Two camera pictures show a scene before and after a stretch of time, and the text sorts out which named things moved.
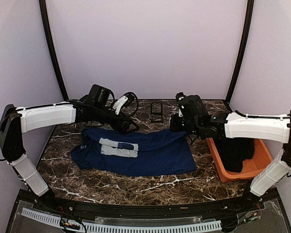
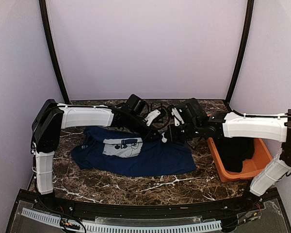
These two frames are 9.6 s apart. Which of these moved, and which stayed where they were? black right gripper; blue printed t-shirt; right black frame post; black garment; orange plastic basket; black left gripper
Moved: black right gripper; black left gripper
Stayed: blue printed t-shirt; orange plastic basket; right black frame post; black garment
